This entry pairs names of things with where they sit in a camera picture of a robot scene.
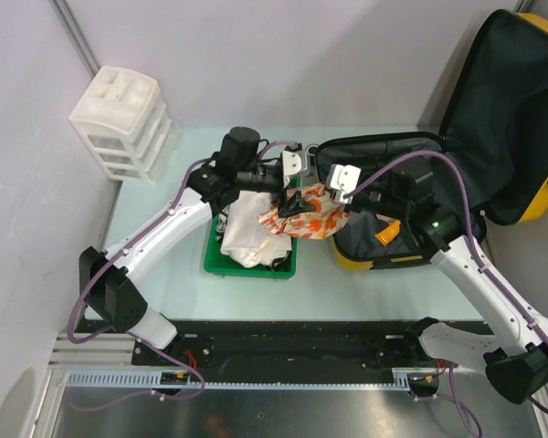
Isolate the orange floral cloth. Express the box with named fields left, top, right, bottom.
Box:
left=258, top=182, right=351, bottom=240

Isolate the white garment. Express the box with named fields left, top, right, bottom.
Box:
left=220, top=192, right=292, bottom=268

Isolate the green plastic tray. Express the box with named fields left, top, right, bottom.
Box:
left=204, top=175, right=299, bottom=280

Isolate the yellow Pikachu hard-shell suitcase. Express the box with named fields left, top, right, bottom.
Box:
left=314, top=10, right=548, bottom=270

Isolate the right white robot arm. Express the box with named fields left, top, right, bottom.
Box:
left=347, top=151, right=548, bottom=404

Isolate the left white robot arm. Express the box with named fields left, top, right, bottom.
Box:
left=74, top=127, right=311, bottom=365

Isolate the orange pill bottle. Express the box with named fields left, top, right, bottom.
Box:
left=375, top=220, right=401, bottom=246

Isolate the white plastic drawer organizer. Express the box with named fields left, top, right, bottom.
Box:
left=68, top=67, right=175, bottom=183

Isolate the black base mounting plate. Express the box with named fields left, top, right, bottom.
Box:
left=75, top=318, right=499, bottom=389

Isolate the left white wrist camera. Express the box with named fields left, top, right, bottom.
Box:
left=280, top=143, right=311, bottom=187

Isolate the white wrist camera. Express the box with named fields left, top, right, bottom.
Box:
left=280, top=143, right=311, bottom=187
left=325, top=164, right=361, bottom=204

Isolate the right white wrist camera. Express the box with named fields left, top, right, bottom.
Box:
left=325, top=164, right=361, bottom=204

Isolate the aluminium frame rail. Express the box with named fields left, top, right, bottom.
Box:
left=47, top=332, right=543, bottom=393

